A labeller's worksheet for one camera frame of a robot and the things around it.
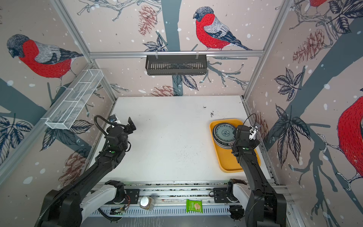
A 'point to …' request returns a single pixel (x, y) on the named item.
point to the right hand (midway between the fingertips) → (247, 133)
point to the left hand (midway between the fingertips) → (121, 120)
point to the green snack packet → (191, 205)
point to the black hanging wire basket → (176, 65)
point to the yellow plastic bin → (227, 162)
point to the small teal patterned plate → (223, 133)
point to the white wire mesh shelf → (73, 100)
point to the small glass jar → (147, 203)
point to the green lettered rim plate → (224, 144)
